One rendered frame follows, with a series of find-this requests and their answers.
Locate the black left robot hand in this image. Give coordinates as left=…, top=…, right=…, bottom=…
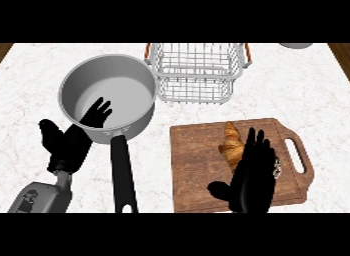
left=38, top=96, right=115, bottom=175

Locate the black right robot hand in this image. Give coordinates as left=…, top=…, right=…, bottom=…
left=207, top=126, right=279, bottom=214

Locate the brown wooden cutting board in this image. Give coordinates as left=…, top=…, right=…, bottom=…
left=170, top=117, right=316, bottom=214

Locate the golden brown croissant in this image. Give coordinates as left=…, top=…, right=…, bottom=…
left=217, top=121, right=247, bottom=174

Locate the pale grey round object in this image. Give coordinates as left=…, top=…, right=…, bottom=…
left=278, top=42, right=314, bottom=50

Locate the grey saucepan with black handle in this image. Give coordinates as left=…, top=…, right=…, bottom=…
left=58, top=53, right=158, bottom=214

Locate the white wire tiered basket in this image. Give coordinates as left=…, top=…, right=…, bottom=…
left=143, top=42, right=254, bottom=105

